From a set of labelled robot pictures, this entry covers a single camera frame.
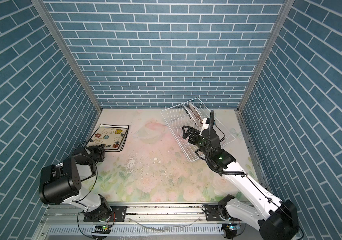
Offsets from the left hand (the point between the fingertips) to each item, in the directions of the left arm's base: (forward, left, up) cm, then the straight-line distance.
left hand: (104, 142), depth 91 cm
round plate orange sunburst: (+14, -60, +8) cm, 62 cm away
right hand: (-5, -50, +20) cm, 54 cm away
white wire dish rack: (+23, -45, -3) cm, 51 cm away
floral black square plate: (+7, -2, -4) cm, 9 cm away
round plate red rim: (+14, -55, +8) cm, 57 cm away
